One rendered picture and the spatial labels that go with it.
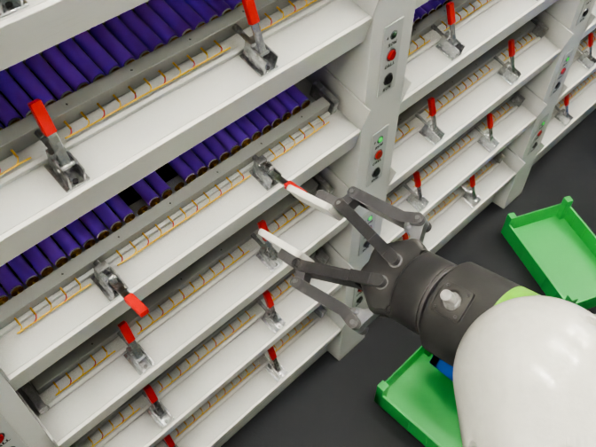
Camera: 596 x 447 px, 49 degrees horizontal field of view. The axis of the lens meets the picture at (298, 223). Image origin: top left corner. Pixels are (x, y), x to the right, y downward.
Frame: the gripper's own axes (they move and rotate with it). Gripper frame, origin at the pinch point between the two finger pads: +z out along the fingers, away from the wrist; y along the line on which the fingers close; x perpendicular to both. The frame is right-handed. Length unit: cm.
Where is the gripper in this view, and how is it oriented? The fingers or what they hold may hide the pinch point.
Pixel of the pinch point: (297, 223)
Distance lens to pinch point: 74.1
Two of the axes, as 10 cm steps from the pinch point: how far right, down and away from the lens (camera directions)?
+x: 5.0, 4.0, 7.7
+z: -6.8, -3.7, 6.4
